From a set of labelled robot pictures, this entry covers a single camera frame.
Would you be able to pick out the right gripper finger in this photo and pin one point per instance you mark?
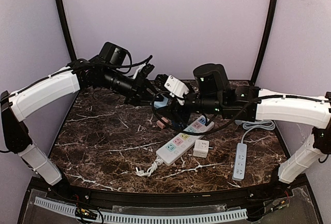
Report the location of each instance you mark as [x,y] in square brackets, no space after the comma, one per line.
[177,114]
[160,80]

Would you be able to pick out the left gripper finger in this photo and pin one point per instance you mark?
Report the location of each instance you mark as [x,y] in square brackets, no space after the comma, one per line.
[155,87]
[135,101]

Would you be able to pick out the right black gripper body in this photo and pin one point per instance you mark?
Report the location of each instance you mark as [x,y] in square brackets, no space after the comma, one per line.
[181,104]

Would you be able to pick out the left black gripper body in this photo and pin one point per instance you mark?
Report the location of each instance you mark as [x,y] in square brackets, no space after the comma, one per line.
[139,89]

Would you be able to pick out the pink plug adapter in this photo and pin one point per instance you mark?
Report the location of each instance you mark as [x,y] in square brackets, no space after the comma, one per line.
[161,124]

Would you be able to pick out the white multicolour power strip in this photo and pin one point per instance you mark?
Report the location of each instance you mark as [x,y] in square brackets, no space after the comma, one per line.
[182,142]

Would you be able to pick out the light blue plug adapter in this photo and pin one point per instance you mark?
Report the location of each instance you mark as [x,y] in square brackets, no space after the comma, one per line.
[161,103]

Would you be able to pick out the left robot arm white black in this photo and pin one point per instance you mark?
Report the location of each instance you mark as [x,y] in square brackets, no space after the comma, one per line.
[76,76]

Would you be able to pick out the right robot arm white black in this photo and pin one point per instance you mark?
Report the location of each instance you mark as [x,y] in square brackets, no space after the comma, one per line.
[250,103]

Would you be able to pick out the dark blue cube socket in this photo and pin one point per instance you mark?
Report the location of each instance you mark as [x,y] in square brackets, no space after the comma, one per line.
[179,125]

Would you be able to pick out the white cube socket adapter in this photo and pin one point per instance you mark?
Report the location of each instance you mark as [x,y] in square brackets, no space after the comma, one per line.
[201,148]

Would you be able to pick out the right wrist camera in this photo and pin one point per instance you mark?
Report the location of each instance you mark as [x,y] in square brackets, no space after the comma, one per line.
[211,79]

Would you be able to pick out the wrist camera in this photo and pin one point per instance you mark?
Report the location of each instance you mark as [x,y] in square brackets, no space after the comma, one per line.
[113,54]
[211,79]

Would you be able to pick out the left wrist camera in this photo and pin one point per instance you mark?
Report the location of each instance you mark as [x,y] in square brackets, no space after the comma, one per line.
[113,54]

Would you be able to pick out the right black frame post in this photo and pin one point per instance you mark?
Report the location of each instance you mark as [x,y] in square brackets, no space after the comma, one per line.
[264,41]

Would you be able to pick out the black front table rail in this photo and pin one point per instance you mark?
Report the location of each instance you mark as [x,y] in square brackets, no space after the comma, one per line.
[246,196]

